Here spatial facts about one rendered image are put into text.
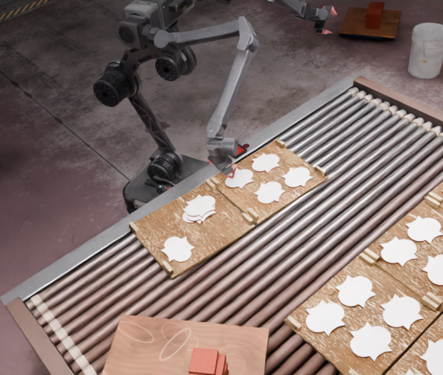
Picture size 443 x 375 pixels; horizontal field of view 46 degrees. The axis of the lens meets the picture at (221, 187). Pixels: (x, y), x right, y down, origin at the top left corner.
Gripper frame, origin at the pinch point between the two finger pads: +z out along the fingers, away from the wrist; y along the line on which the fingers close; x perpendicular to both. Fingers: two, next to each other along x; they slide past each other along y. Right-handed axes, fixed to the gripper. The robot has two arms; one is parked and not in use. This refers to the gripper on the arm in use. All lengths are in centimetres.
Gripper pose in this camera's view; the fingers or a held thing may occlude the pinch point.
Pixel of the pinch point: (225, 170)
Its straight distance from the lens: 230.9
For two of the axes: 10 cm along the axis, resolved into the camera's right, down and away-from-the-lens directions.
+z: 2.9, 5.3, 7.9
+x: -7.4, 6.5, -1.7
